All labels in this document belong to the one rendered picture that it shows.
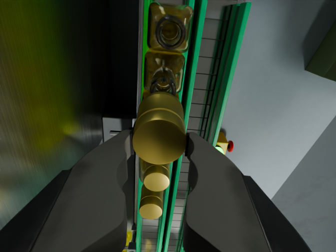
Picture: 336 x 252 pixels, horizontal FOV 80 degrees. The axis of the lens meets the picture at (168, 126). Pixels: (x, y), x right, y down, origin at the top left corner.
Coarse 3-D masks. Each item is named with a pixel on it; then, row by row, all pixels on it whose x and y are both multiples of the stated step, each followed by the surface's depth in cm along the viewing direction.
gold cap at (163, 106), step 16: (160, 96) 14; (144, 112) 13; (160, 112) 12; (176, 112) 13; (144, 128) 12; (160, 128) 12; (176, 128) 12; (144, 144) 12; (160, 144) 12; (176, 144) 12; (144, 160) 13; (160, 160) 13
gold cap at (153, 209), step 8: (144, 192) 30; (152, 192) 30; (160, 192) 31; (144, 200) 29; (152, 200) 28; (160, 200) 29; (144, 208) 28; (152, 208) 28; (160, 208) 28; (144, 216) 29; (152, 216) 29
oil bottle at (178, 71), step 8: (144, 56) 27; (152, 56) 26; (160, 56) 26; (168, 56) 26; (176, 56) 27; (144, 64) 27; (152, 64) 26; (160, 64) 26; (168, 64) 26; (176, 64) 26; (184, 64) 28; (144, 72) 27; (152, 72) 26; (176, 72) 26; (144, 80) 28; (176, 80) 27; (144, 88) 29; (176, 88) 28
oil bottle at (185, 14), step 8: (152, 8) 24; (160, 8) 23; (168, 8) 23; (176, 8) 23; (184, 8) 23; (152, 16) 23; (160, 16) 23; (176, 16) 23; (184, 16) 23; (192, 16) 24; (152, 24) 24; (168, 24) 26; (184, 24) 24; (152, 32) 24; (168, 32) 26; (176, 32) 26; (152, 40) 25; (184, 40) 25; (152, 48) 26; (160, 48) 25; (176, 48) 25; (184, 48) 26
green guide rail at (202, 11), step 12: (204, 0) 33; (204, 12) 34; (192, 24) 42; (192, 36) 41; (192, 48) 39; (192, 60) 38; (192, 72) 39; (192, 84) 40; (180, 156) 49; (168, 204) 65; (168, 216) 62; (168, 228) 62; (168, 240) 65
